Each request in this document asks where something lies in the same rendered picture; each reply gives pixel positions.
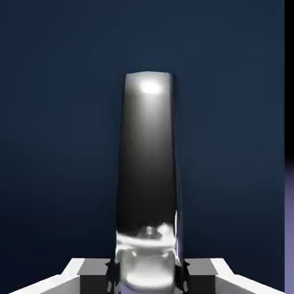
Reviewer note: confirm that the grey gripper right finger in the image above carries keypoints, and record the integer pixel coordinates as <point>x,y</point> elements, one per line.
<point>202,275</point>

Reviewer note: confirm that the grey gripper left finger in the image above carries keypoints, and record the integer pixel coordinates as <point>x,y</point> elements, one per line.
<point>91,275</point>

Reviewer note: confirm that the dark blue cabinet door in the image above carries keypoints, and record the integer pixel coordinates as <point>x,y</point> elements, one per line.
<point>57,137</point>

